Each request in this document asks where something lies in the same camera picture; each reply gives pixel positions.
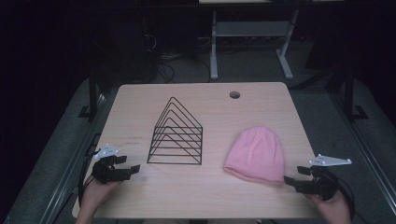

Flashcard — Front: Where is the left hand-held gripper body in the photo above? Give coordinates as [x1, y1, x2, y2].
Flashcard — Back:
[92, 143, 132, 185]

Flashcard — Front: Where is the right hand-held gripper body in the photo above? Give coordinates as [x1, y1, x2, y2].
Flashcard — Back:
[295, 153, 353, 202]

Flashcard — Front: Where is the pink knit beanie hat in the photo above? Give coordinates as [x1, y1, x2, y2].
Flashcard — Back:
[222, 125, 286, 185]

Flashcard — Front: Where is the person's right hand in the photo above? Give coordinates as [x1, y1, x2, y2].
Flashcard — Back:
[305, 191, 353, 224]

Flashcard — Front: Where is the black metal stand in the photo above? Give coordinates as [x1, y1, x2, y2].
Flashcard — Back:
[78, 66, 106, 122]
[342, 66, 370, 123]

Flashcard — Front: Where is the black cable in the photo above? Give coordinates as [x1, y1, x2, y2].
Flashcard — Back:
[326, 172, 372, 224]
[77, 148, 101, 207]

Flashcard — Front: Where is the black wire rack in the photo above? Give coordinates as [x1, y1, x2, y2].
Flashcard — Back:
[146, 96, 205, 166]

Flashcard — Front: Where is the tangle of floor cables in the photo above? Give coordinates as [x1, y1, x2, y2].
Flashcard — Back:
[146, 34, 213, 84]

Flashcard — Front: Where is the grey metal desk frame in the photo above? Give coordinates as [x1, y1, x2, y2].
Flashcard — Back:
[209, 8, 301, 82]

